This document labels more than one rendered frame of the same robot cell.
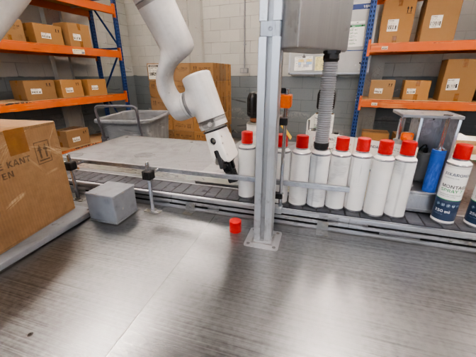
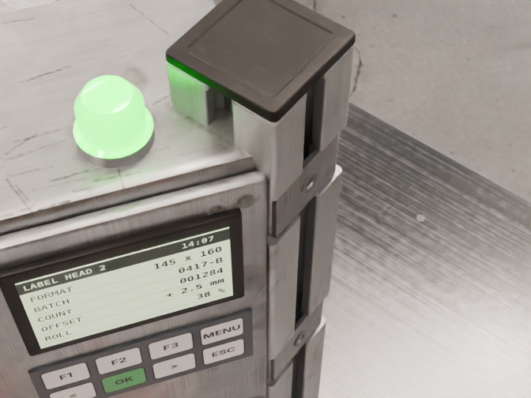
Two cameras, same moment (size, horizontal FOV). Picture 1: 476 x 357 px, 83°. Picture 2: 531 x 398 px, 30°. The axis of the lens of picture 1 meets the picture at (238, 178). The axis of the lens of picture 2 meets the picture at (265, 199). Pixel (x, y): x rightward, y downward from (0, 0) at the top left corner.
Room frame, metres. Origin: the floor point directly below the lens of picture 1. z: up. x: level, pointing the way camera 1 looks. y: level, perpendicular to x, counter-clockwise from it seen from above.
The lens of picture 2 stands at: (0.82, 0.01, 1.73)
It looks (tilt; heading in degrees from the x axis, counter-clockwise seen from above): 55 degrees down; 200
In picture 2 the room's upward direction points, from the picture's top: straight up
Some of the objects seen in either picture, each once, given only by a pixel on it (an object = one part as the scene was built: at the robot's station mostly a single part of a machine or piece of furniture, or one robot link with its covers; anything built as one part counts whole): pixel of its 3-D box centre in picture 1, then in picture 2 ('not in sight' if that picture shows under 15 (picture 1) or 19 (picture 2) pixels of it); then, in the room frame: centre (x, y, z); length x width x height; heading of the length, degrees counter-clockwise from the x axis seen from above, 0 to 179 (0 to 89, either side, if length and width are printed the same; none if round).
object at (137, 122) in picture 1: (139, 142); not in sight; (3.15, 1.19, 0.48); 0.89 x 0.63 x 0.96; 176
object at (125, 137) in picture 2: not in sight; (111, 114); (0.64, -0.11, 1.49); 0.03 x 0.03 x 0.02
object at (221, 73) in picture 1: (193, 108); not in sight; (4.65, 0.75, 0.70); 1.20 x 0.82 x 1.39; 73
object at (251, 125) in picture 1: (257, 131); not in sight; (1.05, -0.08, 1.03); 0.09 x 0.09 x 0.30
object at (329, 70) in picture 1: (326, 103); not in sight; (0.61, -0.20, 1.18); 0.04 x 0.04 x 0.21
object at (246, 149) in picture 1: (246, 164); not in sight; (0.77, -0.03, 0.98); 0.05 x 0.05 x 0.20
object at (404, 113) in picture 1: (426, 113); not in sight; (0.73, -0.50, 1.14); 0.14 x 0.11 x 0.01; 73
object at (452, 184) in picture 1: (452, 184); not in sight; (0.62, -0.54, 0.98); 0.05 x 0.05 x 0.20
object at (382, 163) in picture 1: (379, 178); not in sight; (0.66, -0.37, 0.98); 0.05 x 0.05 x 0.20
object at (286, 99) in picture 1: (280, 151); not in sight; (0.69, -0.11, 1.05); 0.10 x 0.04 x 0.33; 163
